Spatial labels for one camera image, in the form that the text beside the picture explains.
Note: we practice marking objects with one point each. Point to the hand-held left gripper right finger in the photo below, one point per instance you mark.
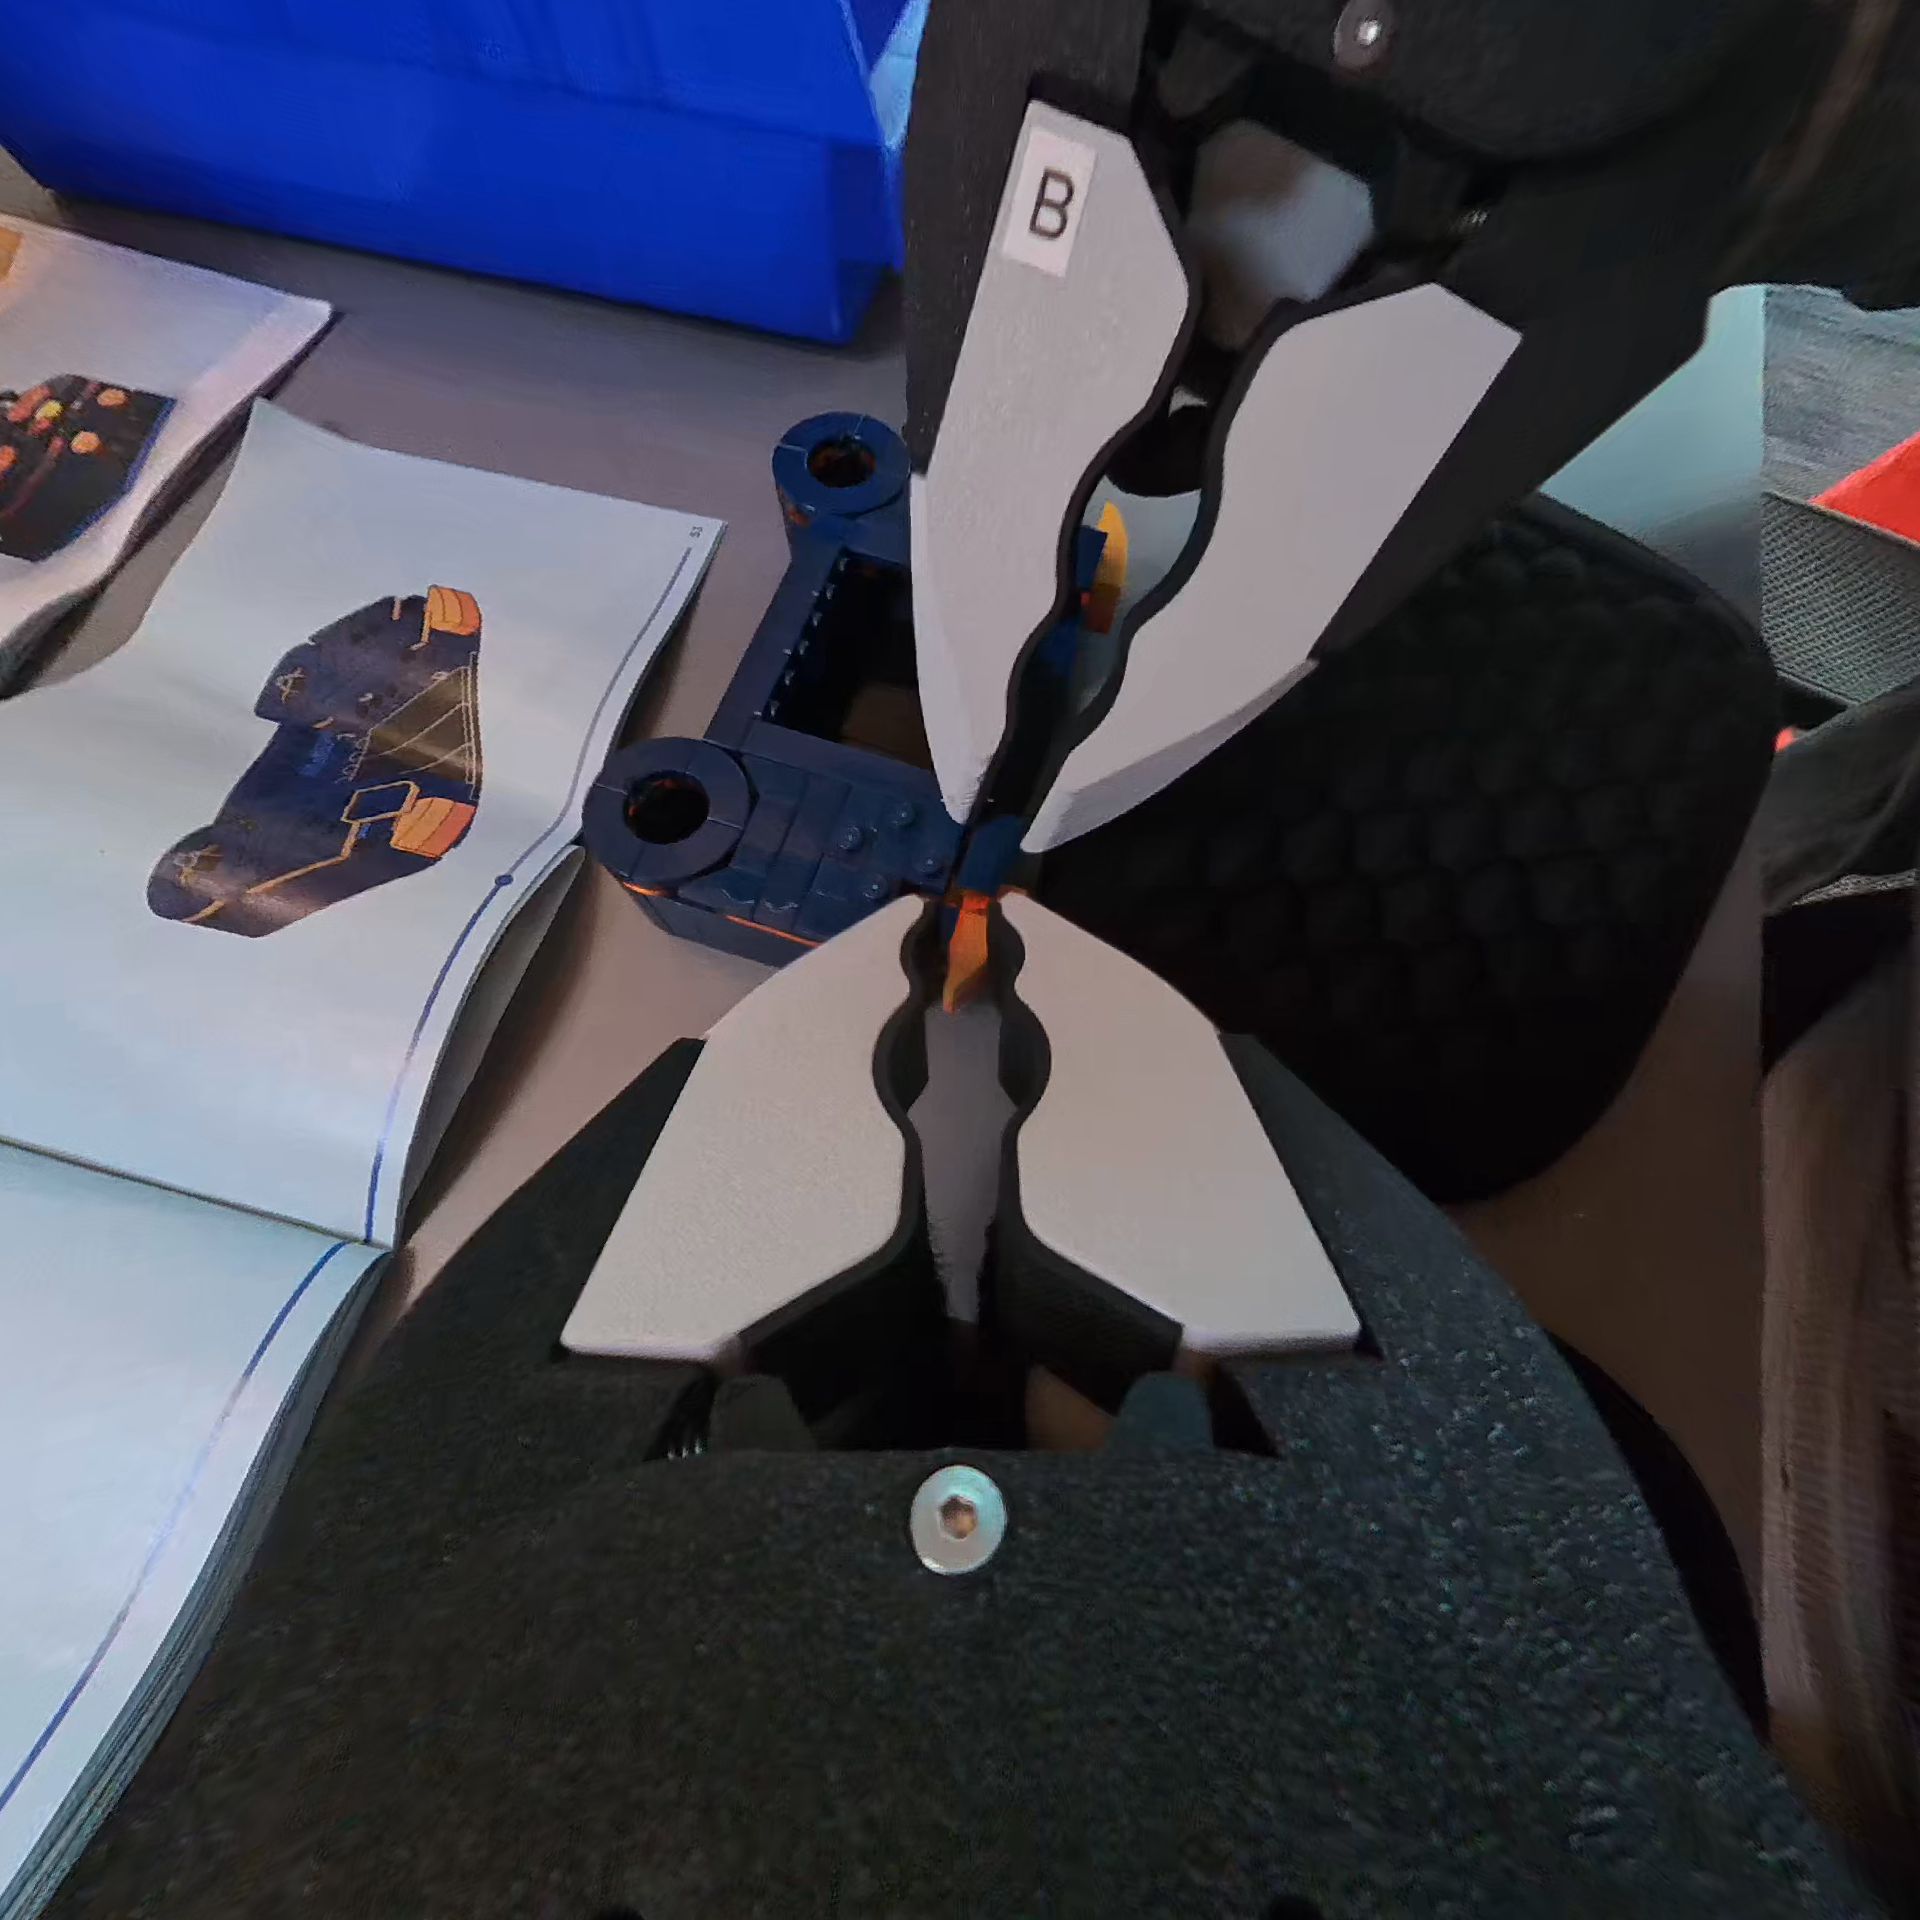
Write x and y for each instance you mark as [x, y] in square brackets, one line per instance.
[1170, 1185]

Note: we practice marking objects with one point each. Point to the large blue plastic bin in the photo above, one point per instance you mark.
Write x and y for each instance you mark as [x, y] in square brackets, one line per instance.
[450, 149]

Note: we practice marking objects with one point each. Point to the arcade cover instruction booklet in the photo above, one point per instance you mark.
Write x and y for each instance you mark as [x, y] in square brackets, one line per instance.
[224, 329]

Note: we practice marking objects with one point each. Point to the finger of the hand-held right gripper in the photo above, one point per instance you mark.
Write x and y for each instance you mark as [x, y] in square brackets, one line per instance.
[1021, 450]
[1320, 480]

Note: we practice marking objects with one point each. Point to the dark blue brick console model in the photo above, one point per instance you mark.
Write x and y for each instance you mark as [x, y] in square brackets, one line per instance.
[795, 840]

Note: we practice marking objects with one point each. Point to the orange curved brick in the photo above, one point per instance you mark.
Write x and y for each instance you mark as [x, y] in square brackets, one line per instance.
[966, 953]

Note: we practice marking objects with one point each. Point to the grey fabric box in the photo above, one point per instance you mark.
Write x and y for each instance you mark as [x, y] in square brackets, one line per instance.
[1845, 598]

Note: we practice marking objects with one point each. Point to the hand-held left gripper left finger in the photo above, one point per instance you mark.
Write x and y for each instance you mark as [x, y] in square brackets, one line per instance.
[750, 1185]

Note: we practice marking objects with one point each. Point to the black bumpy cushion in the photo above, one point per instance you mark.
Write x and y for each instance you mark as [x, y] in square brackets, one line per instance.
[1499, 901]

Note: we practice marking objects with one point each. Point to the red plastic object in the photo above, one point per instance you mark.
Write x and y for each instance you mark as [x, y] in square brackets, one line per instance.
[1875, 476]

